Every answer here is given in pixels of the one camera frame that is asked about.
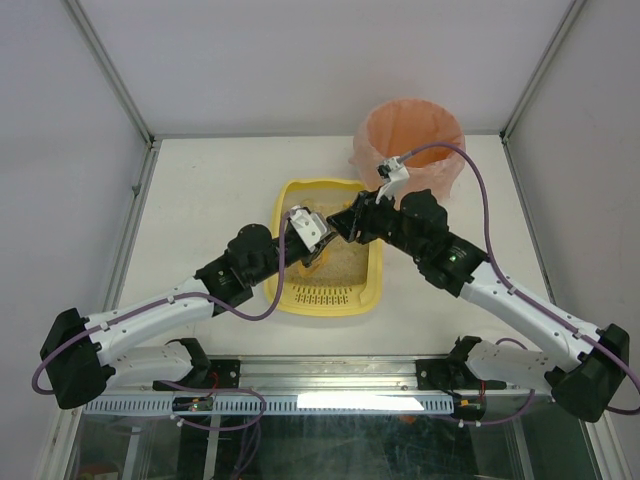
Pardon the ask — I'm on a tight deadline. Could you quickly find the yellow litter box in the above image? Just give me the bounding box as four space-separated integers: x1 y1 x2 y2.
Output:
272 178 383 317

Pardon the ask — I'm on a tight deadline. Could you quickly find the yellow litter scoop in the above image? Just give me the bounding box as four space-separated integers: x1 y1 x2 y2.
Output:
297 250 329 278

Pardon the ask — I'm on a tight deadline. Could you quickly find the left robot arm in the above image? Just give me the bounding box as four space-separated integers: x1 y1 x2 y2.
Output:
31 207 336 409

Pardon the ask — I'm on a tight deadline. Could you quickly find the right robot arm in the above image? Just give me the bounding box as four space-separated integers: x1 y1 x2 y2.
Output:
328 190 639 422

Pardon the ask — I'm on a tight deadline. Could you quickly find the cat litter sand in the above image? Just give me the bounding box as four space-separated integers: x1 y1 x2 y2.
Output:
282 189 369 287

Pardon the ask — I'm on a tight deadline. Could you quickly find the orange lined trash bin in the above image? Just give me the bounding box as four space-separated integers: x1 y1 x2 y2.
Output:
349 98 466 202

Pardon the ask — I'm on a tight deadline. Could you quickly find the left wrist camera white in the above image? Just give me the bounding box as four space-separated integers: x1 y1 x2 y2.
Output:
289 207 329 251

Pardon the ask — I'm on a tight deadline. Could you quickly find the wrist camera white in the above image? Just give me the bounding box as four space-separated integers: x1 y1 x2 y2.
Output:
376 156 410 204
289 207 329 251

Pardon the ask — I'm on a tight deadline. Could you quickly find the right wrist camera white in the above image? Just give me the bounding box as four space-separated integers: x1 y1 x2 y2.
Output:
376 156 410 204

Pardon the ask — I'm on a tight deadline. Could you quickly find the aluminium mounting rail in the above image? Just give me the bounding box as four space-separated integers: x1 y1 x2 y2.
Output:
207 355 445 394

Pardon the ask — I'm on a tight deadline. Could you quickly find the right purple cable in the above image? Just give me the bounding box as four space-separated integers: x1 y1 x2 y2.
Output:
404 141 640 414

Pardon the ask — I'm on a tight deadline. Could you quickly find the white slotted cable duct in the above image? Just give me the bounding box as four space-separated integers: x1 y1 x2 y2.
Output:
83 392 454 417

